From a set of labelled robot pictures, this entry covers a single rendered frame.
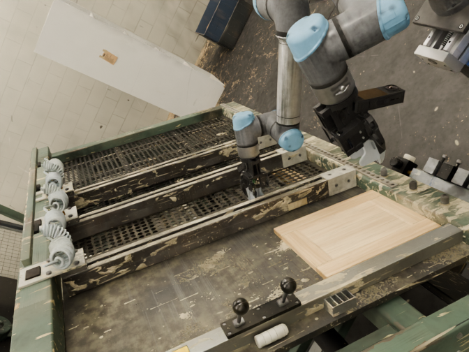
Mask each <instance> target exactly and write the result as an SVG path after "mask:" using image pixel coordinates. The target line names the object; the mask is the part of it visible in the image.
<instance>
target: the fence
mask: <svg viewBox="0 0 469 352"><path fill-rule="evenodd" d="M462 241H463V230H461V229H460V228H457V227H456V226H453V225H451V224H450V223H447V224H445V225H444V226H441V227H439V228H437V229H435V230H432V231H430V232H428V233H426V234H423V235H421V236H419V237H416V238H415V239H413V240H410V241H408V242H406V243H404V244H401V245H399V246H397V247H394V248H393V249H390V250H389V251H386V252H384V253H382V254H379V255H377V256H375V257H373V258H370V259H368V260H367V261H364V262H362V263H360V264H358V265H355V266H353V267H351V268H348V269H347V270H344V271H342V272H339V273H338V274H335V275H333V276H331V277H329V278H326V279H324V280H322V281H319V282H318V283H316V284H314V285H311V286H309V287H307V288H304V289H302V290H300V291H298V292H296V293H294V294H295V296H296V297H297V298H298V299H299V300H300V301H301V306H299V307H297V308H295V309H293V310H290V311H288V312H286V313H284V314H282V315H280V316H277V317H276V318H273V319H272V320H269V321H267V322H265V323H263V324H261V325H258V326H256V327H254V328H252V329H250V330H247V331H246V332H243V333H241V334H240V335H237V336H235V337H233V338H231V339H228V338H227V337H226V335H225V333H224V331H223V330H222V328H221V327H219V328H217V329H215V330H212V331H210V332H208V333H205V334H203V335H201V336H199V337H196V338H195V339H192V340H190V341H188V342H186V343H184V344H181V345H179V346H177V347H174V348H173V349H170V350H168V351H166V352H173V351H176V350H178V349H180V348H182V347H185V346H187V347H188V350H189V352H233V351H235V350H237V349H239V348H241V347H243V346H245V345H247V344H250V343H251V342H254V341H255V339H254V336H256V335H259V334H260V333H262V332H264V331H267V330H268V329H270V328H273V327H275V326H277V325H279V324H285V325H286V326H287V325H290V324H291V323H294V322H295V321H298V320H299V319H301V318H304V317H306V316H308V315H310V314H312V313H314V312H316V311H319V310H321V309H323V308H325V306H324V299H325V298H328V297H329V296H331V295H333V294H335V293H338V292H340V291H342V290H344V289H347V290H348V291H350V292H351V293H352V294H354V293H356V292H358V291H360V290H363V289H365V288H367V287H369V286H371V285H373V284H375V283H377V282H379V281H382V280H383V279H386V278H388V277H390V276H392V275H394V274H396V273H398V272H400V271H402V270H404V269H406V268H409V267H411V266H413V265H415V264H417V263H419V262H421V261H424V260H426V259H427V258H430V257H432V256H434V255H436V254H439V253H440V252H442V251H444V250H446V249H448V248H450V247H453V246H455V245H457V244H459V243H461V242H462Z"/></svg>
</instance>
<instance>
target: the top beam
mask: <svg viewBox="0 0 469 352"><path fill-rule="evenodd" d="M31 156H32V151H31ZM44 158H46V159H47V160H49V161H50V160H51V159H52V157H51V152H50V148H49V147H48V146H47V147H43V148H40V149H38V162H41V164H43V163H44V162H45V163H46V160H44ZM30 170H31V160H30V167H29V177H30ZM43 171H44V168H42V166H41V167H39V168H37V180H36V185H37V184H40V187H43V185H44V184H45V178H46V174H45V173H44V172H43ZM28 190H29V180H28V187H27V196H28ZM44 206H49V200H48V199H45V200H42V201H39V202H37V203H36V206H35V219H37V218H40V217H43V216H45V215H46V213H47V212H46V211H45V210H43V207H44ZM26 210H27V199H26V206H25V213H24V224H25V218H26ZM23 239H24V225H23V232H22V245H21V252H20V264H19V271H18V278H17V290H16V297H15V310H14V317H13V329H12V336H11V343H10V352H66V350H65V337H64V315H63V303H62V291H61V275H60V274H59V275H57V276H55V277H51V278H49V279H46V280H43V281H40V282H38V283H36V284H33V285H30V286H27V287H24V288H21V289H19V288H18V286H19V279H20V270H22V269H24V268H26V267H29V266H32V265H35V264H37V263H41V262H43V261H46V260H47V259H48V258H50V251H49V245H50V242H51V240H49V239H47V238H46V237H44V236H43V233H41V232H40V231H39V233H37V234H35V235H33V258H32V265H28V266H26V267H24V266H23V264H22V261H21V260H22V246H23Z"/></svg>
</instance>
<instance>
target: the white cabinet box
mask: <svg viewBox="0 0 469 352"><path fill-rule="evenodd" d="M34 52H35V53H38V54H40V55H42V56H44V57H47V58H48V59H51V60H53V61H56V62H58V63H60V64H63V65H64V66H67V67H69V68H71V69H74V70H76V71H78V72H81V73H83V74H85V75H88V76H89V77H92V78H94V79H96V80H99V81H101V82H104V83H105V84H107V85H110V86H112V87H114V88H117V89H119V90H121V91H124V92H126V93H128V94H130V95H132V96H135V97H137V98H140V99H142V100H143V101H146V102H148V103H150V104H153V105H155V106H158V107H160V108H162V109H164V110H167V111H168V112H171V113H173V114H175V115H178V116H180V117H182V116H184V115H189V114H192V113H194V112H199V111H202V110H206V109H209V108H213V107H215V106H216V104H217V102H218V100H219V98H220V97H221V94H222V93H223V90H224V89H225V85H224V84H223V83H222V82H221V81H220V80H218V79H217V78H216V77H215V76H213V75H212V74H211V73H209V72H207V71H205V70H203V69H201V68H199V67H197V66H195V65H193V64H192V63H190V62H188V61H186V60H184V59H182V58H180V57H178V56H176V55H175V54H172V53H171V52H168V51H167V50H164V49H163V48H161V47H159V46H157V45H155V44H153V43H151V42H149V41H147V40H145V39H143V38H141V37H139V36H138V35H136V34H134V33H132V32H130V31H128V30H126V29H124V28H122V27H120V26H119V25H117V24H115V23H113V22H111V21H109V20H106V19H105V18H103V17H101V16H100V15H97V14H95V13H93V12H91V11H90V10H87V9H86V8H84V7H82V6H80V5H78V4H76V3H74V2H72V1H70V0H54V1H53V3H52V6H51V9H50V11H49V13H48V16H47V19H46V21H45V24H44V26H43V29H42V31H41V34H40V37H39V39H38V42H37V44H36V47H35V50H34Z"/></svg>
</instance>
